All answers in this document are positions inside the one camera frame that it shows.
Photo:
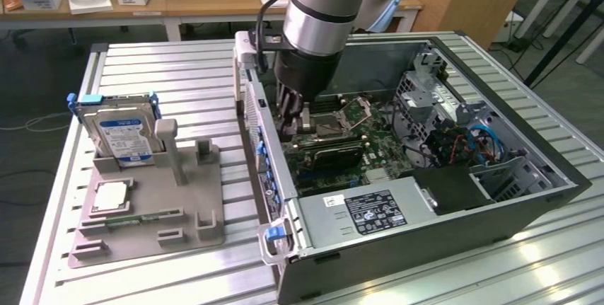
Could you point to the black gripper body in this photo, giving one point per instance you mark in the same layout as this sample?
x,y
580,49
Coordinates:
x,y
307,71

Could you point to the nvidia graphics card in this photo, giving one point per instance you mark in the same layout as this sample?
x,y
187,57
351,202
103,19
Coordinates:
x,y
335,158

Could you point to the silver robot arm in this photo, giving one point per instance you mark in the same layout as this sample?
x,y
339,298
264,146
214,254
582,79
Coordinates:
x,y
320,18

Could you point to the cpu socket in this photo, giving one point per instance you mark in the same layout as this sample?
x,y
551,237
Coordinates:
x,y
330,126

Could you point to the metal socket cover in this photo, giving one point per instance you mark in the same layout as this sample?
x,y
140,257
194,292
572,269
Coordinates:
x,y
354,112

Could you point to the blue card retainer strip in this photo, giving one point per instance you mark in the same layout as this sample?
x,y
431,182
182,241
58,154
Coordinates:
x,y
267,174

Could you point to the green motherboard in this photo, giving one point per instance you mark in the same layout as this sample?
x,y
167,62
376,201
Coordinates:
x,y
378,149

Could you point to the silver chipset heat sink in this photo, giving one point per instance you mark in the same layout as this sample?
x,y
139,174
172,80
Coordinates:
x,y
380,176

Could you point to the metal disk bay cage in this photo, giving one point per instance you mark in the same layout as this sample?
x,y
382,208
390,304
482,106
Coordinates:
x,y
418,124

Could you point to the grey power supply unit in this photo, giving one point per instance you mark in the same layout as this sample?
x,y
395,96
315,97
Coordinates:
x,y
330,220

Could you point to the blue case latch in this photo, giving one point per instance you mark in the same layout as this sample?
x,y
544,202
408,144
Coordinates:
x,y
275,233

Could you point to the hard disk in blue caddy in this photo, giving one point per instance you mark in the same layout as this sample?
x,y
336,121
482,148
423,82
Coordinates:
x,y
123,135

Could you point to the black shroud box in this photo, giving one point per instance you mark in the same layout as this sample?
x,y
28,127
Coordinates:
x,y
452,191

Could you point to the wooden cabinet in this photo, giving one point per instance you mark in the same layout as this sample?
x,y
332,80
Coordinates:
x,y
495,7

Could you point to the silver cpu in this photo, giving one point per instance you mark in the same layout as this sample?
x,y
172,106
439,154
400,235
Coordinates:
x,y
111,196

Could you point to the green ram stick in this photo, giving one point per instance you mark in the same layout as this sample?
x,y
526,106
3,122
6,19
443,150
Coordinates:
x,y
136,219

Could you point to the black open pc case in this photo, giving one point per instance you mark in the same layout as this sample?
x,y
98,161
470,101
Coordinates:
x,y
424,248

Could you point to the grey parts rack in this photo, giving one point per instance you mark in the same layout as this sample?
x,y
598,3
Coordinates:
x,y
156,241

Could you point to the white round moulded block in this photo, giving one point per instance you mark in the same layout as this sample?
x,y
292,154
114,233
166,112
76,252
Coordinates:
x,y
90,0

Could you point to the black slanted pole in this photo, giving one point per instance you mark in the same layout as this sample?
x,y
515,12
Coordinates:
x,y
556,52

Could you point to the orange small object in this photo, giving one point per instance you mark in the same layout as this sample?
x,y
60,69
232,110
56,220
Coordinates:
x,y
14,3

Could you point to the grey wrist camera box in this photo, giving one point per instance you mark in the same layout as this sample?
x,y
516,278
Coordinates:
x,y
247,48

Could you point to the white table frame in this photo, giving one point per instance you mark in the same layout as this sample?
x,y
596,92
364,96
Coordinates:
x,y
587,50

